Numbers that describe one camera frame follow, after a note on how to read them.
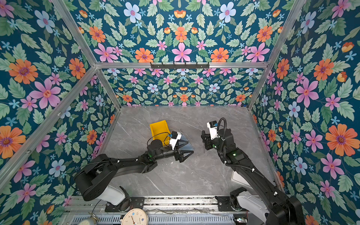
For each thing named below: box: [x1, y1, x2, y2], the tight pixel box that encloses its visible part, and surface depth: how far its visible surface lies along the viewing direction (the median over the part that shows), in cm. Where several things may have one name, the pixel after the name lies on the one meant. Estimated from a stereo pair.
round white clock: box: [120, 208, 150, 225], surface depth 69 cm
